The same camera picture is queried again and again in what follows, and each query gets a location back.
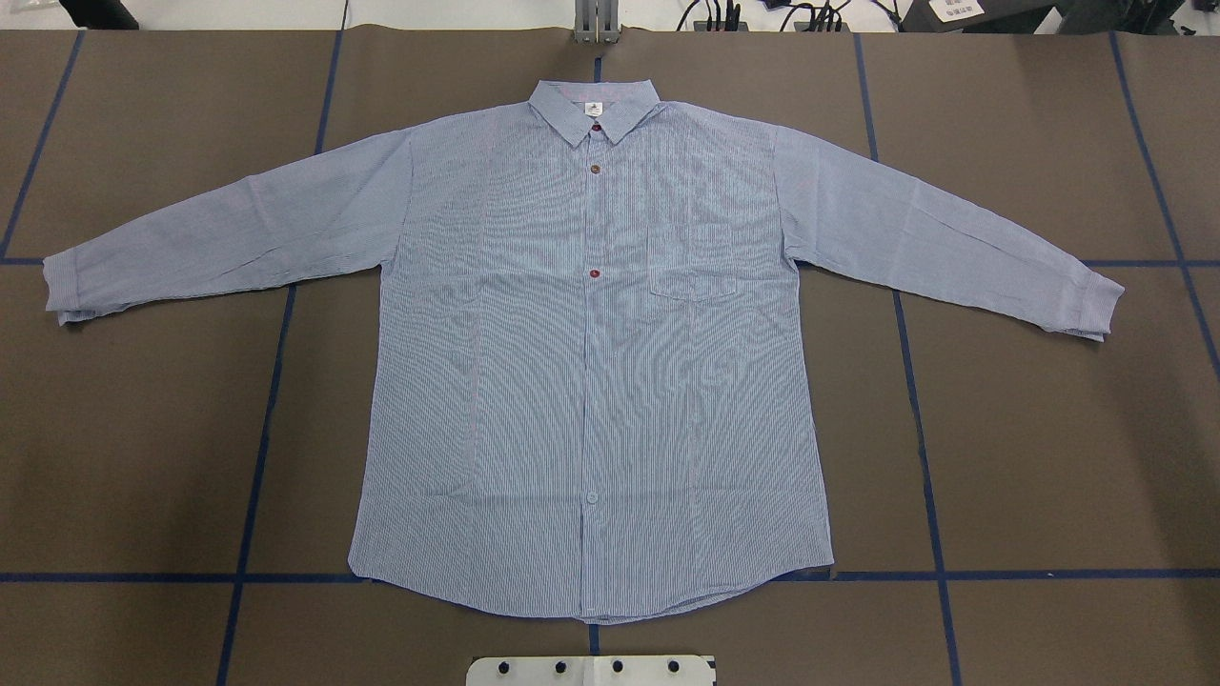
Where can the blue striped button shirt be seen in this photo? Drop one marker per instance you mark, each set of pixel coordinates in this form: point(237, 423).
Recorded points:
point(591, 400)

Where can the black device with label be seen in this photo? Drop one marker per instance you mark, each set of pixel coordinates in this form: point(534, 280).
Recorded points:
point(983, 17)

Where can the grey aluminium frame post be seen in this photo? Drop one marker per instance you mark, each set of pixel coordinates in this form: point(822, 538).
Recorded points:
point(597, 22)

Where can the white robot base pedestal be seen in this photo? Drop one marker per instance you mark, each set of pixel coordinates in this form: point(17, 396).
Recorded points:
point(593, 670)

